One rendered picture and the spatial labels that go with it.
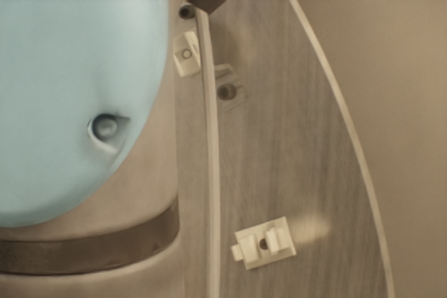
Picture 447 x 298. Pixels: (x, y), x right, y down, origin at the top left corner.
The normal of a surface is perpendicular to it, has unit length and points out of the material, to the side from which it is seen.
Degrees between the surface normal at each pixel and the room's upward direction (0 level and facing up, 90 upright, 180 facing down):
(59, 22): 93
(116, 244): 93
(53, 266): 96
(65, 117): 99
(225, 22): 90
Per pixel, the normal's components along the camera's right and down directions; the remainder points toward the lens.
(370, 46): -0.47, 0.11
